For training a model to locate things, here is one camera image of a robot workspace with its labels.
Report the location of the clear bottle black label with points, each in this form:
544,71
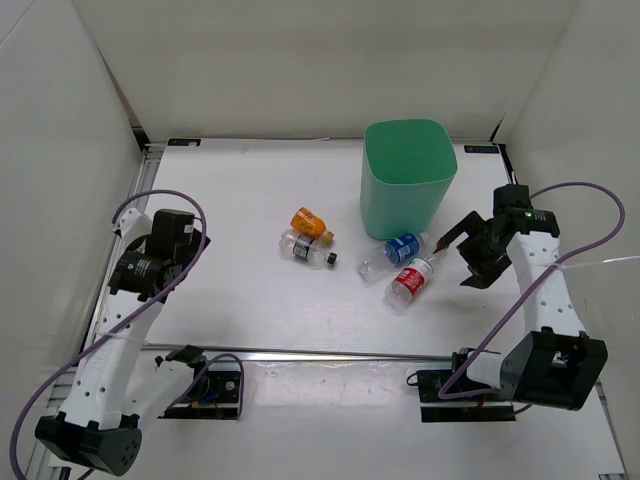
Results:
303,249

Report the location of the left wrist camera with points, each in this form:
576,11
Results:
171,229

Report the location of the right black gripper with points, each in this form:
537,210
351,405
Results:
484,272

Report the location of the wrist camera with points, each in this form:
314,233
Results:
510,196
171,229

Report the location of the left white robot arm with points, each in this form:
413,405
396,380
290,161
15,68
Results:
100,423

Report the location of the clear bottle blue label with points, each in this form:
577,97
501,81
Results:
391,255

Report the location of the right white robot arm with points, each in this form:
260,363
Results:
557,363

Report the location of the clear bottle red label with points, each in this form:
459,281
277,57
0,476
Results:
412,279

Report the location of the orange plastic bottle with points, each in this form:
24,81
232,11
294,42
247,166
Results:
310,225

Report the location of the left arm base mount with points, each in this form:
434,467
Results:
219,391

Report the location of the green plastic bin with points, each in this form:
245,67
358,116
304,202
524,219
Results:
407,168

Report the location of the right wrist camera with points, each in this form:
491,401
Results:
510,196

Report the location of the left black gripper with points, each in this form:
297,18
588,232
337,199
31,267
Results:
195,246

